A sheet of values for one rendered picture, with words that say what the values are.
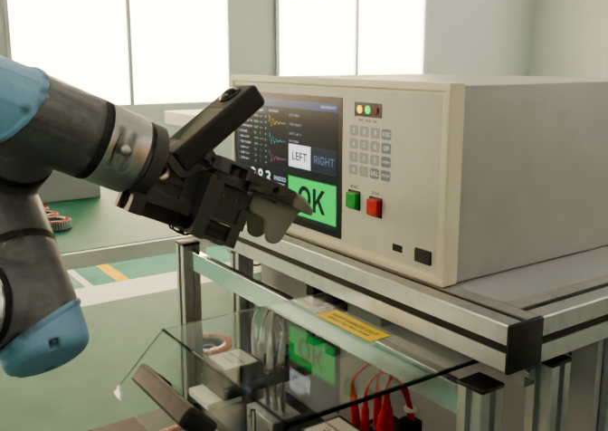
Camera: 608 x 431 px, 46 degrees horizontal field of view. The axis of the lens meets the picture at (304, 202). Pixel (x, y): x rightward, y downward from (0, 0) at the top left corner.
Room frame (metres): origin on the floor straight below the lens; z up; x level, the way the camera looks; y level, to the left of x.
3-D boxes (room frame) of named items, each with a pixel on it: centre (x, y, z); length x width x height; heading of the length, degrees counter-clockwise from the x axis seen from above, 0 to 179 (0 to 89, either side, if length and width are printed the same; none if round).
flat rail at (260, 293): (0.86, 0.01, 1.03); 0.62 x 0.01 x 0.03; 34
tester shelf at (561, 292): (0.99, -0.17, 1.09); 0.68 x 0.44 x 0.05; 34
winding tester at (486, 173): (0.98, -0.18, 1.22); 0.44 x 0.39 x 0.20; 34
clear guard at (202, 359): (0.67, -0.01, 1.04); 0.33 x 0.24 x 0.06; 124
